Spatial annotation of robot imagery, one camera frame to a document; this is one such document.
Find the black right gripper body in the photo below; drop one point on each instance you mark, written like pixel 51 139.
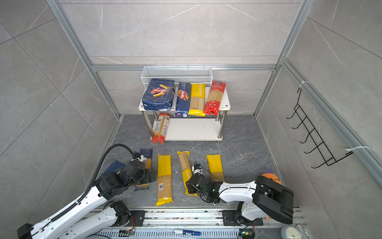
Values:
pixel 192 190

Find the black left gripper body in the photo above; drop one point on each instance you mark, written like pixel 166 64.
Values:
pixel 144 178

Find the yellow Pastatime spaghetti bag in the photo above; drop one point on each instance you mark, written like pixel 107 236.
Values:
pixel 185 168

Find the red label spaghetti bag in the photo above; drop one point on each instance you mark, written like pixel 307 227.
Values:
pixel 161 128

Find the blue Barilla pasta box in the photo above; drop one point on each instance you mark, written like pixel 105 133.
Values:
pixel 159 95

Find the blue Barilla spaghetti bag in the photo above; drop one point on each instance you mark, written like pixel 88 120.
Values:
pixel 183 100

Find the red spaghetti bag with window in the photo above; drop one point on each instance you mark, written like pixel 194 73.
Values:
pixel 214 98

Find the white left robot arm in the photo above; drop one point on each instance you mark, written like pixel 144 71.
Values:
pixel 100 190

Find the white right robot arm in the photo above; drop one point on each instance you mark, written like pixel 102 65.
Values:
pixel 257 199

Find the blue hardcover book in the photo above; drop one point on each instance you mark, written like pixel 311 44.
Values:
pixel 114 167

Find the blue white marker pen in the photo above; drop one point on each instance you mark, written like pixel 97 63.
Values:
pixel 187 232

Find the orange shark plush toy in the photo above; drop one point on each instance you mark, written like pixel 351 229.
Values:
pixel 270 175

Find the white alarm clock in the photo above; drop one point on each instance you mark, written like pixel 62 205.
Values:
pixel 294 232

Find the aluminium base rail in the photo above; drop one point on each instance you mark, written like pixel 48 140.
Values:
pixel 213 223

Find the white wire mesh basket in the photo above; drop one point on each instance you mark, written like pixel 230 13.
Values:
pixel 186 73

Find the black wire hook rack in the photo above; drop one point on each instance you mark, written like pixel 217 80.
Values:
pixel 313 135

